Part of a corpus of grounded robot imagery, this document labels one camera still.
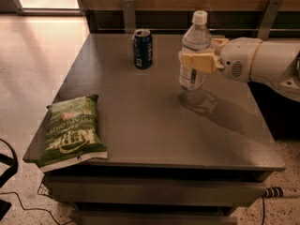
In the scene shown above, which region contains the clear plastic water bottle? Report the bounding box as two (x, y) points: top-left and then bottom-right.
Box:
(179, 10), (212, 91)

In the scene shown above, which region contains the black chair base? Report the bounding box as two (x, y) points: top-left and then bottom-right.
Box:
(0, 139), (19, 220)

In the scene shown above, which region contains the striped black white cable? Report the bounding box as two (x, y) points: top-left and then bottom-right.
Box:
(262, 186), (300, 199)

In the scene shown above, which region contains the grey drawer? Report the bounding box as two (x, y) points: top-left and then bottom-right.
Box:
(45, 176), (264, 207)
(68, 210), (237, 225)

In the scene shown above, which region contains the left metal wall bracket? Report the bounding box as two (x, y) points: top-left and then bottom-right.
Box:
(122, 0), (136, 34)

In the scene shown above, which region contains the metal wall bracket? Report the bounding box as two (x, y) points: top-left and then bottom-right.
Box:
(257, 0), (283, 40)
(122, 0), (136, 34)

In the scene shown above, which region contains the lower grey drawer front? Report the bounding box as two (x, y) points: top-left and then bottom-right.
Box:
(68, 210), (237, 225)

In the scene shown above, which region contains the thin black floor cable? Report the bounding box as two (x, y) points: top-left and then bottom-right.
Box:
(0, 185), (73, 225)

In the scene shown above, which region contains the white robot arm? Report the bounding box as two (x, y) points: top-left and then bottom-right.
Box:
(178, 37), (300, 102)

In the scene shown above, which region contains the green jalapeno chip bag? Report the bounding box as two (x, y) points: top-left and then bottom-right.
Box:
(38, 95), (108, 173)

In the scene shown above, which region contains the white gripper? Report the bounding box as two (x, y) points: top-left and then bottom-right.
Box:
(179, 37), (263, 83)

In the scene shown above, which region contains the grey drawer cabinet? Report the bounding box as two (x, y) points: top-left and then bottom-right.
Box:
(44, 34), (285, 218)

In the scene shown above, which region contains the blue soda can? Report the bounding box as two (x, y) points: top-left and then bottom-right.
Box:
(132, 29), (153, 69)

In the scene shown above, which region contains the right metal wall bracket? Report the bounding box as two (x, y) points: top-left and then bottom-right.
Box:
(257, 0), (283, 40)

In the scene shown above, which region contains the upper grey drawer front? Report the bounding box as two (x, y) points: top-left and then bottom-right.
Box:
(45, 176), (264, 207)

